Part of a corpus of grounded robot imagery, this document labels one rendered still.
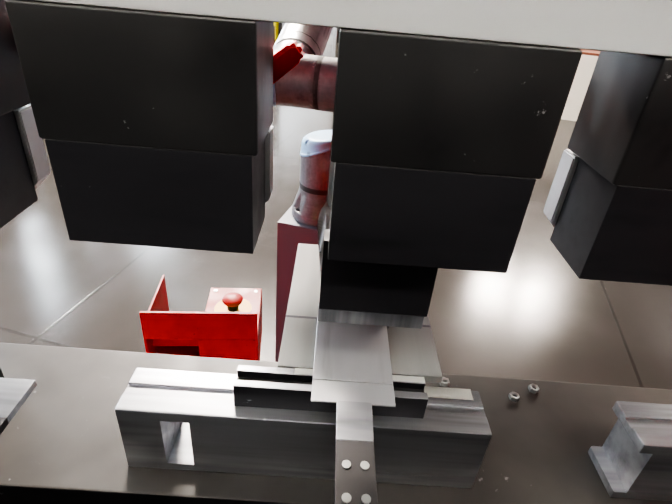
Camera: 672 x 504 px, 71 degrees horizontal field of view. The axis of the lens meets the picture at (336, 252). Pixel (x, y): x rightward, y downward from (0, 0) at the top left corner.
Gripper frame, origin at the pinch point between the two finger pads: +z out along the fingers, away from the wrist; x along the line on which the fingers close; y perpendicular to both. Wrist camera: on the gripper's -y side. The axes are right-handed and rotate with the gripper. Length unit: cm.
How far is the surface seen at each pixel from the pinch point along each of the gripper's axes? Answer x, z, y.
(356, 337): 0.3, 5.4, -0.3
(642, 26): 13.6, -14.7, 30.7
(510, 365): 78, 17, -144
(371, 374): 1.8, 9.1, 4.1
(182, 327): -28.0, 6.6, -29.2
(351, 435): -0.5, 14.0, 10.5
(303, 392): -5.3, 11.2, 5.9
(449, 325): 56, 2, -162
